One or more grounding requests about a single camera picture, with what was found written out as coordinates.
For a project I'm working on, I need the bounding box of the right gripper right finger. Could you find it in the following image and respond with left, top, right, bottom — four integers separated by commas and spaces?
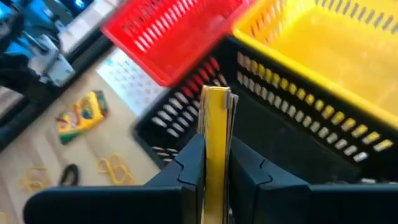
228, 136, 398, 224

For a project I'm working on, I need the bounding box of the white power adapter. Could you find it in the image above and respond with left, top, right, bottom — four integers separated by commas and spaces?
37, 34, 76, 88

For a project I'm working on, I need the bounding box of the white perforated shelf riser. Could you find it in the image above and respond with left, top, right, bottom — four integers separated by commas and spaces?
95, 46, 167, 118

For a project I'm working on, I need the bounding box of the yellow plastic basket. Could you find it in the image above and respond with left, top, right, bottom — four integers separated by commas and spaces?
231, 0, 398, 131

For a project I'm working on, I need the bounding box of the red plastic basket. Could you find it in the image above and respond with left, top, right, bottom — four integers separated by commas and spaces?
99, 0, 259, 88

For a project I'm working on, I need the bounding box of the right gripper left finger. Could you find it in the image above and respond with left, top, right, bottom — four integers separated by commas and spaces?
23, 133, 208, 224

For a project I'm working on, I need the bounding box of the yellow green crayon box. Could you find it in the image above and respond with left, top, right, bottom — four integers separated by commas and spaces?
55, 90, 109, 146
196, 85, 239, 224

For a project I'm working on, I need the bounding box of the black hair tie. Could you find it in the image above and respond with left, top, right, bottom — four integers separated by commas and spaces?
58, 163, 80, 187

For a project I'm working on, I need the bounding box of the black plastic basket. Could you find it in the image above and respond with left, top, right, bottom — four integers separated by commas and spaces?
130, 35, 398, 187

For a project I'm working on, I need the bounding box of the black aluminium table frame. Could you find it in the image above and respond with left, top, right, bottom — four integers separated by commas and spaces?
0, 30, 114, 153

